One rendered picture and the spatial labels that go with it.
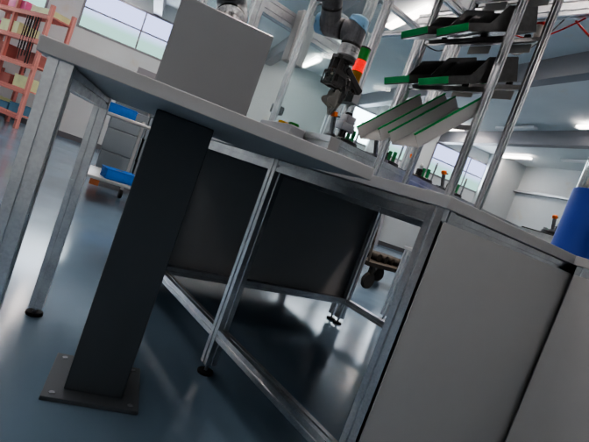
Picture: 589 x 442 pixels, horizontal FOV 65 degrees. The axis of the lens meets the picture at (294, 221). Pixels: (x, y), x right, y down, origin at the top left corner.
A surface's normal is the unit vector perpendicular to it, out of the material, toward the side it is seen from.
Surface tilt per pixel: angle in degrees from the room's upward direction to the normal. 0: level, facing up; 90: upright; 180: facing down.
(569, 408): 90
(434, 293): 90
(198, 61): 90
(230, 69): 90
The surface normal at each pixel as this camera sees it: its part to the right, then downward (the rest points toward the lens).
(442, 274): 0.56, 0.26
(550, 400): -0.75, -0.23
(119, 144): 0.35, 0.19
